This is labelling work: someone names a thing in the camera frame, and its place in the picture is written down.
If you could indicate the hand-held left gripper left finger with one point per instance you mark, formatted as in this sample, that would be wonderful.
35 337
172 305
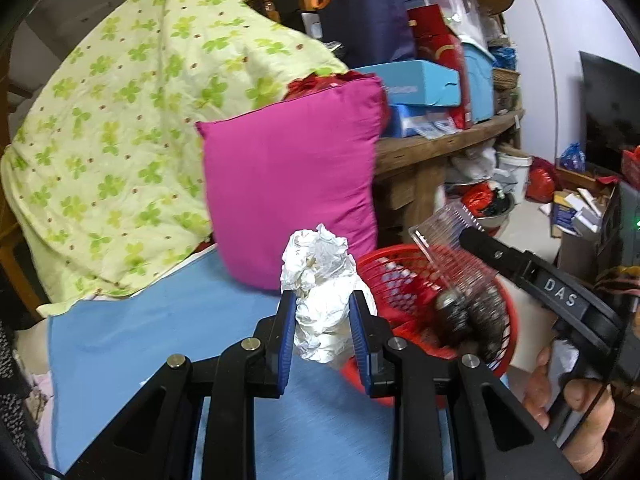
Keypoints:
287 340

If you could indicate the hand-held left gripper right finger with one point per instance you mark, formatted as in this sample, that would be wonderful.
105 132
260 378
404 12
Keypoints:
360 345

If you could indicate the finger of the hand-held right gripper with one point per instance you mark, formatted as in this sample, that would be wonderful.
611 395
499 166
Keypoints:
492 250

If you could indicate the clear plastic container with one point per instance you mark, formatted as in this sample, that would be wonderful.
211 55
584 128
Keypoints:
450 255

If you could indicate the white paper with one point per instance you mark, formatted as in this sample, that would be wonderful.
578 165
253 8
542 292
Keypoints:
320 280

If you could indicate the red plastic basket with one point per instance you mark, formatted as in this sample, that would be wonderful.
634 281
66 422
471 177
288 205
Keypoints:
395 270

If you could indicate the person's right hand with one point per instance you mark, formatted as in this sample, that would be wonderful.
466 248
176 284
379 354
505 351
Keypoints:
590 420

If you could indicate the metal basin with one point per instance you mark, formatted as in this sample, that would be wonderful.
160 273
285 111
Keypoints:
495 220

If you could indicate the person's patterned clothing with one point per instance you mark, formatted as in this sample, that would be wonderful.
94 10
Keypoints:
622 282

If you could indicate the orange plastic bag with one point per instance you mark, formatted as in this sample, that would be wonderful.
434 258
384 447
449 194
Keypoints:
477 195

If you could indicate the white plastic bucket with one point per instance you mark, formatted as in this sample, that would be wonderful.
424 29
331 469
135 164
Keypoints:
517 175

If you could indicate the white plastic bag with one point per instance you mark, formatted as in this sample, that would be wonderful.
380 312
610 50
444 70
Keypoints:
475 162

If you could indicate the black device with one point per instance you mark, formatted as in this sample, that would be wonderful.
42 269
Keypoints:
627 240

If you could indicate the cardboard box of booklets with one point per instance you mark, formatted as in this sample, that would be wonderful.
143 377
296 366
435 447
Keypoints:
575 210

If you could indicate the wooden table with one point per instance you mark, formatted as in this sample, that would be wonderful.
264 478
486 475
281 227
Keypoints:
425 152

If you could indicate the blue plastic bag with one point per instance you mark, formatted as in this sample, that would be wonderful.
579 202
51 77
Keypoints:
572 157
502 57

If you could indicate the blue and white packet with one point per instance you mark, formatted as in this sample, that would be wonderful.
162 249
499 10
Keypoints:
415 120

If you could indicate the pink pillow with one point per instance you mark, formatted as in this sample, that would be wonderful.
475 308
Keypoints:
290 175

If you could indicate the woven basket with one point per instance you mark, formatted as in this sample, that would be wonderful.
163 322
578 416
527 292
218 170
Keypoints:
506 79

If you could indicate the red gift box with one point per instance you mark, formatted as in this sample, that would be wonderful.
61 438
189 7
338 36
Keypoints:
457 75

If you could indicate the black television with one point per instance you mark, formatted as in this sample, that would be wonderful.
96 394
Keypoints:
610 110

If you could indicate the light blue cardboard box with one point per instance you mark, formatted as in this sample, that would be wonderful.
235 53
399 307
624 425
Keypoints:
415 80

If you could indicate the dark red gift bag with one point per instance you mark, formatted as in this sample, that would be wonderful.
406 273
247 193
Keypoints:
427 22

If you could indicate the shiny red plastic bag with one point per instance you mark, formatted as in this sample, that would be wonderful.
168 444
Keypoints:
310 85

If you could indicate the green clover print blanket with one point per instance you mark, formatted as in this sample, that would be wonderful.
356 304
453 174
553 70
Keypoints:
125 135

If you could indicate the navy blue bag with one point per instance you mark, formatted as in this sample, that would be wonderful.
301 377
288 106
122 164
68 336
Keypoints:
365 20

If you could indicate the black dotted cloth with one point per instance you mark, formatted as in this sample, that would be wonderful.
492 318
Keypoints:
12 385

